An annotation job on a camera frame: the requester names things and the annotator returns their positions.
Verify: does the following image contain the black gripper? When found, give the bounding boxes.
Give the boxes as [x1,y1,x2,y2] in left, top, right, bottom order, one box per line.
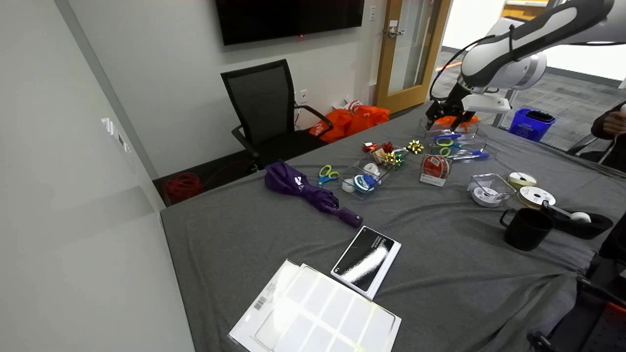
[426,82,479,131]

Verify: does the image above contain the red ribbon tape roll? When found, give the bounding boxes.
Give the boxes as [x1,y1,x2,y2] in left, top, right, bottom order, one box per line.
[420,155,452,180]

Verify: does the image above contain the dark sleeved forearm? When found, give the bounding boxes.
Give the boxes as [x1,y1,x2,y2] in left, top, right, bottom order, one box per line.
[588,100,626,172]

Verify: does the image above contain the clear container with orange cloth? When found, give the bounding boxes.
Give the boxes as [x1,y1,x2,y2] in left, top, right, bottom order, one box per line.
[426,114,485,143]

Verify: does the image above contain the long clear pen container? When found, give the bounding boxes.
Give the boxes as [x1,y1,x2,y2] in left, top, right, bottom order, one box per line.
[432,133,493,166]

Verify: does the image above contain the clear container with white ribbon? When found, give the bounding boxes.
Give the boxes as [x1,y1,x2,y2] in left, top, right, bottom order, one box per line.
[465,170,512,209]

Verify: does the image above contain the white ribbon roll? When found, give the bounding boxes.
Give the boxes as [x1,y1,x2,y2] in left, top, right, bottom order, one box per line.
[471,186,500,206]

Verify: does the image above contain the small white ribbon spool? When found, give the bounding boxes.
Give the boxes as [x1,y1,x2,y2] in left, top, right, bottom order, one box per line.
[506,170,538,190]

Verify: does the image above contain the blue ribbon roll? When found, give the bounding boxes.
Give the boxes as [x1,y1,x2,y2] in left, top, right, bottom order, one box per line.
[352,172,381,196]

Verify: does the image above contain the clear container with blue ribbon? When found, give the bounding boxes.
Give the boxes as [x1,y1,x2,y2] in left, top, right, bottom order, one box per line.
[340,161,387,202]

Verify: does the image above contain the large white ribbon spool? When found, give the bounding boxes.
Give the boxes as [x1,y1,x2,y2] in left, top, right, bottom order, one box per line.
[518,184,557,209]

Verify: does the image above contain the black tape dispenser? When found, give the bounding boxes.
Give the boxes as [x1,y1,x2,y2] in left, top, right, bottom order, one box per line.
[542,202,614,241]

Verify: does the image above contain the bare person hand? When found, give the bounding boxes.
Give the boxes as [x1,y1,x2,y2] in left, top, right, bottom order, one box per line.
[600,110,626,137]

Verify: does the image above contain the orange plastic object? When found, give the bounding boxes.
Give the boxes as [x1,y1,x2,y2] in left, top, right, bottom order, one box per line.
[430,114,481,131]

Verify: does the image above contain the colourful scissors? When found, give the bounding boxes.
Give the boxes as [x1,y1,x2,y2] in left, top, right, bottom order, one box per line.
[434,133,457,157]

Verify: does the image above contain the blue pens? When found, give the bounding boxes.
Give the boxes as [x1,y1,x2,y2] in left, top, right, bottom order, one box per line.
[450,147,491,164]

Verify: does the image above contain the small red-white package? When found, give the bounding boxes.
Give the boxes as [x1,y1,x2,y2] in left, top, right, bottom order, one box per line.
[418,155,453,190]

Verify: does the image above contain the gold green gift bows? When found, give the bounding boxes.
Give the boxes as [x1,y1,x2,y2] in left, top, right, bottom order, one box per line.
[373,147,408,170]

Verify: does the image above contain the blue bin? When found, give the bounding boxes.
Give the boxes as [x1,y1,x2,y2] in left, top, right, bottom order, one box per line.
[506,108,557,145]

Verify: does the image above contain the wooden door with glass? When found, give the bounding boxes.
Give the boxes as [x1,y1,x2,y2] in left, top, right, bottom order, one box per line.
[373,0,453,116]

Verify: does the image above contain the orange bag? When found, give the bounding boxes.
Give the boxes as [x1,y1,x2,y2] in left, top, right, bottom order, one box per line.
[309,104,393,145]

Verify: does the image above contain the black mug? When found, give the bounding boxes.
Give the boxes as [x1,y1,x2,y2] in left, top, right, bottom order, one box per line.
[498,206,555,252]

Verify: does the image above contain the green blue scissors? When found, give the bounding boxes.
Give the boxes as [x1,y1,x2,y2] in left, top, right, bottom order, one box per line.
[317,163,342,188]

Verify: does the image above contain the grey table cloth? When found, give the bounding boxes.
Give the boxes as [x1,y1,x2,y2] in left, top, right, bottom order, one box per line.
[158,104,626,352]

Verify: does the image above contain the purple folded umbrella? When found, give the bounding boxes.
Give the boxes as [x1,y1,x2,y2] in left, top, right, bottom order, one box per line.
[262,161,364,231]

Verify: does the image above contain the black tablet box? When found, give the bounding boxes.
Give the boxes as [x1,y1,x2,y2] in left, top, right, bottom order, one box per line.
[328,223,403,301]

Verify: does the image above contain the black office chair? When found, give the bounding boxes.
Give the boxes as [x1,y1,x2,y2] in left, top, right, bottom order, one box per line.
[219,57,336,172]

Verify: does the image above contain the white label sheet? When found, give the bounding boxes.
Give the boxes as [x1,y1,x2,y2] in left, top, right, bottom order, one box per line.
[227,258,403,352]

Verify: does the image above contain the black wall television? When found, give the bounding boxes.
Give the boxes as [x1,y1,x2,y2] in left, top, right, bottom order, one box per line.
[213,0,365,47]

